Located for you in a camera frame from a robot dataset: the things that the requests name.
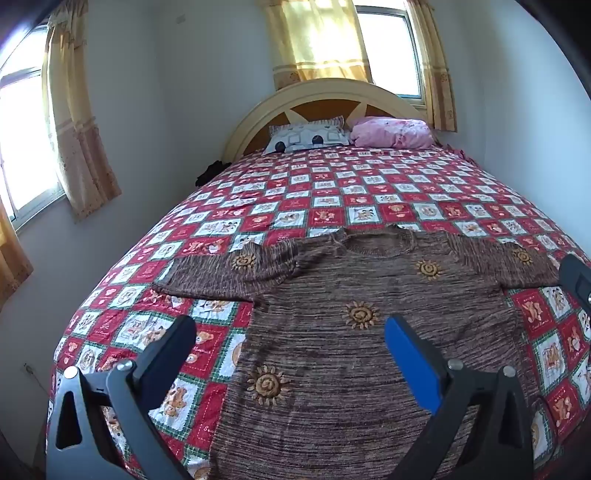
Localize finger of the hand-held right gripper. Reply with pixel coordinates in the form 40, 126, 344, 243
558, 254, 591, 302

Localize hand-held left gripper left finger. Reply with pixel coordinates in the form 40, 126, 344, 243
44, 316, 197, 480

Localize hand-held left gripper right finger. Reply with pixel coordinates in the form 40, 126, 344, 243
385, 315, 536, 480

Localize brown knitted sweater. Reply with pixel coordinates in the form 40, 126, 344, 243
152, 226, 572, 480

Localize orange-yellow curtain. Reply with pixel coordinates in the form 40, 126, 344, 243
0, 198, 34, 315

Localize dark cloth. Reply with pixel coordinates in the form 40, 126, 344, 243
195, 160, 232, 187

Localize red checked bear-print quilt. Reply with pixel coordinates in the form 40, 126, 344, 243
52, 147, 591, 480

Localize pink pillow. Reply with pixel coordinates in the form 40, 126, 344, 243
346, 116, 435, 149

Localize long beige curtain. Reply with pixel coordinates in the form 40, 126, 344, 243
42, 0, 123, 221

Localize grey patterned pillow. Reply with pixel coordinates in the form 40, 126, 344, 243
263, 116, 352, 154

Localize narrow beige curtain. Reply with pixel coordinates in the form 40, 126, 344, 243
406, 0, 458, 133

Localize large side window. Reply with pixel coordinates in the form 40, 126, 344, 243
0, 23, 66, 232

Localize cream arched bed headboard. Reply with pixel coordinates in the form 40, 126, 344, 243
224, 78, 437, 160

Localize window behind headboard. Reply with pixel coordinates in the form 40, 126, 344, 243
355, 4, 424, 100

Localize short yellow curtain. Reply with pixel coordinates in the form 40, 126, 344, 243
261, 0, 374, 91

